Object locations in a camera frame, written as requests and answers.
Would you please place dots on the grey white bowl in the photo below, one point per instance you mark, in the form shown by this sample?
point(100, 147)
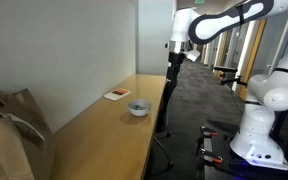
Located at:
point(139, 110)

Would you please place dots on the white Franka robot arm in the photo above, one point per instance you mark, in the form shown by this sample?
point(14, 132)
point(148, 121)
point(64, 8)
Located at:
point(260, 133)

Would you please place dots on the green exit sign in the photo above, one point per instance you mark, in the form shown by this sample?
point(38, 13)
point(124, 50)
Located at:
point(199, 1)

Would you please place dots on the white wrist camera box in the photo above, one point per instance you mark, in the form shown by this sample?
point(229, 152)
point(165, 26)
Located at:
point(193, 55)

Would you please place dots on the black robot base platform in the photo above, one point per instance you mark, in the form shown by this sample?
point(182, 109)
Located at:
point(217, 166)

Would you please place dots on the orange black clamp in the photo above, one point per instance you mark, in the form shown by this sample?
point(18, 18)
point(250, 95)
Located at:
point(210, 132)
point(212, 158)

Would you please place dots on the white book with red cover print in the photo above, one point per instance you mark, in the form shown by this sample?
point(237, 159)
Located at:
point(117, 94)

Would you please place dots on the black camera stand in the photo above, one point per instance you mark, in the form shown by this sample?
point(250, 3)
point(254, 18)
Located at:
point(229, 75)

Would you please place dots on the brown paper bag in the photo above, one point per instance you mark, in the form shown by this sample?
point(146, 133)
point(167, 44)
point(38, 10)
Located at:
point(7, 146)

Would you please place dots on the small blue green object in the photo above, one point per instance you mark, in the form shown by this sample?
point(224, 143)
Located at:
point(138, 107)

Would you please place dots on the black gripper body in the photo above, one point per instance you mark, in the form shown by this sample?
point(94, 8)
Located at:
point(176, 57)

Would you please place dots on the black office chair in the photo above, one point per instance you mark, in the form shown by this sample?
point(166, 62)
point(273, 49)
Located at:
point(165, 110)

